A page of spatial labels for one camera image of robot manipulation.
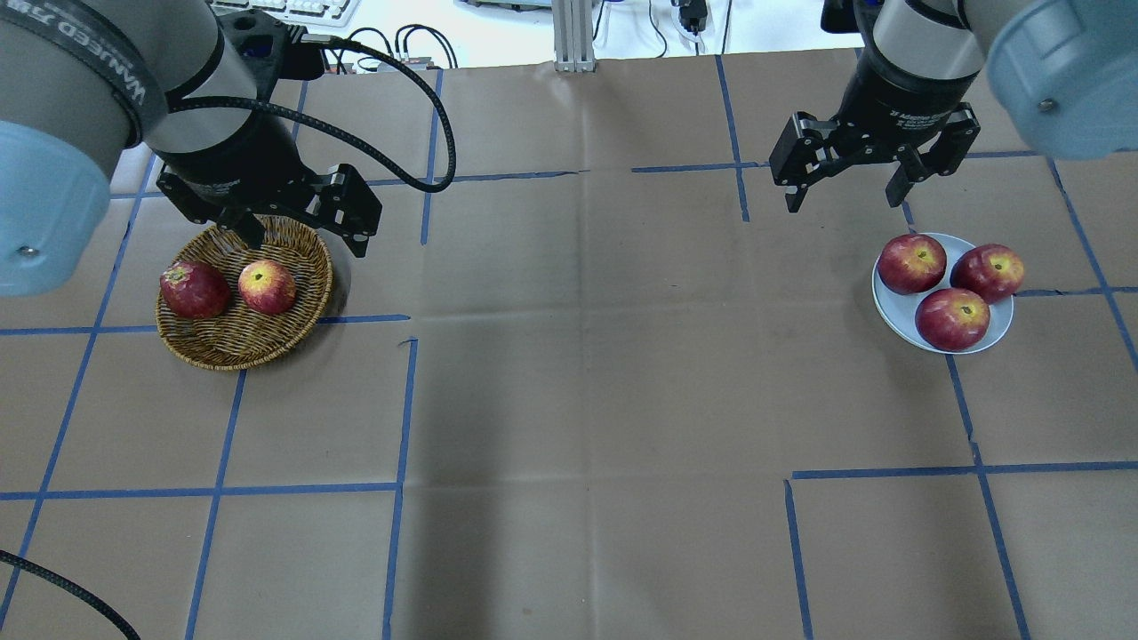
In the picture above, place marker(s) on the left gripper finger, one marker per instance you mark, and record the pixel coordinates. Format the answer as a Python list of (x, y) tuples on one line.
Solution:
[(236, 221), (347, 207)]

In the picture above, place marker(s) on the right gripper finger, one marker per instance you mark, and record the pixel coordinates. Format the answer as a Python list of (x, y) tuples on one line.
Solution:
[(950, 147), (804, 155)]

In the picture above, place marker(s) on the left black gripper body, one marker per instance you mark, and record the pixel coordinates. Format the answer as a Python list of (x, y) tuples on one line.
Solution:
[(233, 160)]

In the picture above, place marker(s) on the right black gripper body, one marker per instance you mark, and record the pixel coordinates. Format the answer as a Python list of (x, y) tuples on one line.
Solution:
[(898, 100)]

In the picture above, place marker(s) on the red yellow apple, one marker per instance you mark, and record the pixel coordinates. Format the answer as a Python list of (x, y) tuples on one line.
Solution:
[(267, 287)]

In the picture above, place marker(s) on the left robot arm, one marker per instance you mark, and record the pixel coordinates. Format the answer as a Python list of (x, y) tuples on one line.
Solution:
[(85, 80)]

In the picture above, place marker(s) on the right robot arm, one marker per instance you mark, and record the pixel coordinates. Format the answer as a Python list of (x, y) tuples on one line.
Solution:
[(1063, 71)]

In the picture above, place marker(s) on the dark red apple in basket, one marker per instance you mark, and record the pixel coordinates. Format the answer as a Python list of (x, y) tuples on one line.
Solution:
[(195, 289)]

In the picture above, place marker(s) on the plate apple left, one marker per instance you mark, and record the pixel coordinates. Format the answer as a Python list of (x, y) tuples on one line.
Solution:
[(912, 264)]

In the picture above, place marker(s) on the plate apple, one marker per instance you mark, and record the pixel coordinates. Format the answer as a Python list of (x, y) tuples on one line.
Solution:
[(993, 271), (912, 264), (952, 319)]

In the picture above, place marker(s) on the plate apple right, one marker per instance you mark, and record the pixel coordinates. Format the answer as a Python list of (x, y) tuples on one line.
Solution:
[(993, 271)]

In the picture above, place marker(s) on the plate apple front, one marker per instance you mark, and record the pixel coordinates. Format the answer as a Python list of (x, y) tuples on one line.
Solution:
[(952, 319)]

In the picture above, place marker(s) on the white keyboard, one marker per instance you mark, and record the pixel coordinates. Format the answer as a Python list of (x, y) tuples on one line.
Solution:
[(331, 14)]

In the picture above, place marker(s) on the aluminium frame post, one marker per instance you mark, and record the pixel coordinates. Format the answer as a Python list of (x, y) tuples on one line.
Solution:
[(573, 36)]

